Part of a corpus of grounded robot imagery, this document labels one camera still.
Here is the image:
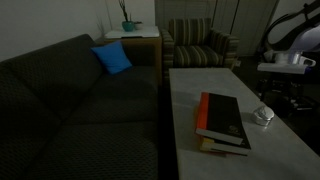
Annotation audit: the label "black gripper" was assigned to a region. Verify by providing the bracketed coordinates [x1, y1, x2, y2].
[264, 73, 303, 118]

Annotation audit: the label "round silver metal cup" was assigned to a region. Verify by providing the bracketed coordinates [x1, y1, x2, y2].
[252, 105, 275, 122]

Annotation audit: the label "shiny silver container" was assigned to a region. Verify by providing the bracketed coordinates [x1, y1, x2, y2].
[253, 114, 273, 127]

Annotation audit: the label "black robot stand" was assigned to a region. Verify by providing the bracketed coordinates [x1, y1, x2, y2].
[293, 66, 320, 116]

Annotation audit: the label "black book with white pages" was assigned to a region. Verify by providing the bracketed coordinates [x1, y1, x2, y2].
[199, 133, 253, 157]

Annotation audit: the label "black book with orange spine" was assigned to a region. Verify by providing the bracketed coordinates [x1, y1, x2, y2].
[195, 91, 245, 146]

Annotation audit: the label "light closet door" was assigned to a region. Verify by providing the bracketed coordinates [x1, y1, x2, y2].
[213, 0, 280, 58]

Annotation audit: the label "striped armchair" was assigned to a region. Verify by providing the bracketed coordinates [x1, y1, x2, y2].
[160, 17, 240, 73]

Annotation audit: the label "window blinds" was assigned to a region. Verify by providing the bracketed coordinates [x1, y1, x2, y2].
[154, 0, 218, 31]

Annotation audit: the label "wooden side table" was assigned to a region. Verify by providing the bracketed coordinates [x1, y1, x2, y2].
[96, 34, 163, 86]

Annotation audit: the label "white flat board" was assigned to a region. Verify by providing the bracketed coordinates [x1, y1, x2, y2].
[104, 25, 161, 40]

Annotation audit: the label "plant in teal pot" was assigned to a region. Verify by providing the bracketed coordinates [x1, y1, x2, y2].
[118, 0, 135, 33]

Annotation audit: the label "blue cushion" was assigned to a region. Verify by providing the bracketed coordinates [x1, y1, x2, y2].
[90, 40, 133, 75]

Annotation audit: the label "dark grey fabric sofa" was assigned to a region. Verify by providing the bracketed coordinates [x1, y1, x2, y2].
[0, 33, 161, 180]

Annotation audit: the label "silver wrist camera bar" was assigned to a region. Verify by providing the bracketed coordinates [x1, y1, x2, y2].
[257, 61, 309, 75]

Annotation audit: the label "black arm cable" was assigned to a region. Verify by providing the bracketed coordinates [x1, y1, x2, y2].
[266, 0, 320, 51]

